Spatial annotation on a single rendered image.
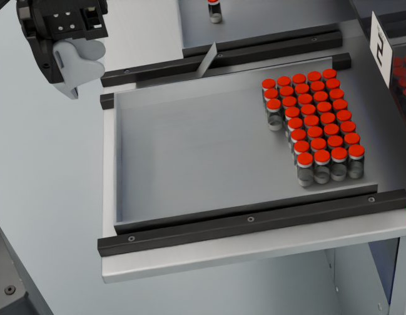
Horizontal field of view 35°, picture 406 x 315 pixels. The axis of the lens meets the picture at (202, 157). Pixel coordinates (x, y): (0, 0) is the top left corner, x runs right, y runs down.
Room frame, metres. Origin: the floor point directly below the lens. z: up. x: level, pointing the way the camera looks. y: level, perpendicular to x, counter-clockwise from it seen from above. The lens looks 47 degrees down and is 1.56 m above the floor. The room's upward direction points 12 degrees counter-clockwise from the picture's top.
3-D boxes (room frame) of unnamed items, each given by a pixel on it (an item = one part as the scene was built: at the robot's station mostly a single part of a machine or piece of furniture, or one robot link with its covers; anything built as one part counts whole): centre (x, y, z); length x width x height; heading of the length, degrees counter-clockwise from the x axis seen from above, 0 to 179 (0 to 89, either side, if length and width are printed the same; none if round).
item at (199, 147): (0.65, -0.05, 0.90); 0.34 x 0.26 x 0.04; 87
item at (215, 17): (0.97, -0.07, 0.90); 0.02 x 0.02 x 0.04
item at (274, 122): (0.68, -0.11, 0.91); 0.02 x 0.02 x 0.05
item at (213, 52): (0.82, 0.01, 0.91); 0.14 x 0.03 x 0.06; 86
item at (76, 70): (0.57, 0.11, 1.13); 0.06 x 0.03 x 0.09; 86
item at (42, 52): (0.57, 0.14, 1.18); 0.05 x 0.02 x 0.09; 176
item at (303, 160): (0.64, -0.14, 0.91); 0.18 x 0.02 x 0.05; 177
